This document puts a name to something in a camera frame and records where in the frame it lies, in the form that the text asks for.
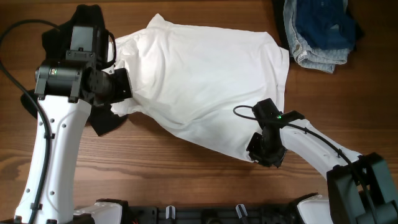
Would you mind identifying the white t-shirt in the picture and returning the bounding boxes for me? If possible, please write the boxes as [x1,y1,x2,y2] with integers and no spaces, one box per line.
[111,15,289,161]

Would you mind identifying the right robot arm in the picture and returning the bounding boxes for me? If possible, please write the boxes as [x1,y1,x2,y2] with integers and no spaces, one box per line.
[247,99,397,224]

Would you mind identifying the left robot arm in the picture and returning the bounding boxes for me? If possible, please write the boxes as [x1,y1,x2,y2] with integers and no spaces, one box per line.
[9,26,132,223]

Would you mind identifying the black t-shirt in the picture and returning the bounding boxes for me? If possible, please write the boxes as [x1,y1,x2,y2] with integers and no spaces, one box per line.
[21,4,127,136]

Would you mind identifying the light blue denim jeans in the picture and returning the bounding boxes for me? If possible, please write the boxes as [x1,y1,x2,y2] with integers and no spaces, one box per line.
[283,0,351,73]

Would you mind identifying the black folded garment under jeans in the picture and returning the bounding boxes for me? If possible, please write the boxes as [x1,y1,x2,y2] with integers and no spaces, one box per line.
[271,0,365,50]

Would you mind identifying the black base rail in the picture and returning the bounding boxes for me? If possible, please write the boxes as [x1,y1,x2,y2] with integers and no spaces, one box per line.
[129,204,303,224]

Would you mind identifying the left black camera cable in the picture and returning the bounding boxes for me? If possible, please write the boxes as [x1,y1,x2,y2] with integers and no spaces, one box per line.
[0,19,118,224]

